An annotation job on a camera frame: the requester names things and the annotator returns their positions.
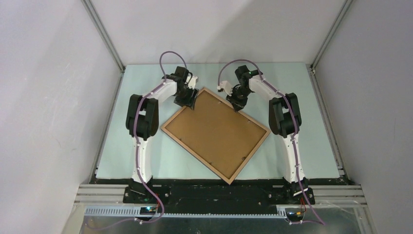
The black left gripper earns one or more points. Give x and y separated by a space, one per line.
190 102

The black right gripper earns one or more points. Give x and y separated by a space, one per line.
237 105

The wooden picture frame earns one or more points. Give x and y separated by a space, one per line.
193 151

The brown cardboard backing board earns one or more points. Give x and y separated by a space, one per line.
216 132

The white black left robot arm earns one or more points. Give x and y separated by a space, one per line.
142 119

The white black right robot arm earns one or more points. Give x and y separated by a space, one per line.
283 109

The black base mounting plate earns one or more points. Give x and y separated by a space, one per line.
201 196

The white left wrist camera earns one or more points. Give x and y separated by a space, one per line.
191 82

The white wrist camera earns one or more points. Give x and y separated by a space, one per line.
225 86
191 82

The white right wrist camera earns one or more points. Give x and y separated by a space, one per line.
225 86

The grey cable duct strip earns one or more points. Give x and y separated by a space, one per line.
118 211

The aluminium enclosure rail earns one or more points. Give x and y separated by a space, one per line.
99 25

